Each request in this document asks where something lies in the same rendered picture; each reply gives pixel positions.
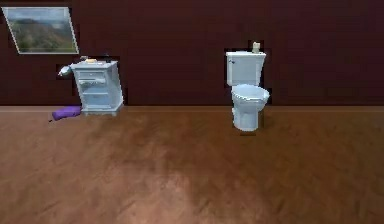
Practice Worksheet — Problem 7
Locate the white toilet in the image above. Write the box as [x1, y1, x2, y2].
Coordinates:
[225, 50, 271, 132]

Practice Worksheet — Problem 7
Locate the white washstand cabinet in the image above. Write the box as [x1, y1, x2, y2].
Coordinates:
[70, 59, 124, 117]

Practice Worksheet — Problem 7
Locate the purple cloth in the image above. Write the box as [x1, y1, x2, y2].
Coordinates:
[51, 105, 83, 122]

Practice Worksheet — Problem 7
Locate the framed landscape picture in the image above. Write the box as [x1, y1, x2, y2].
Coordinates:
[1, 6, 80, 55]

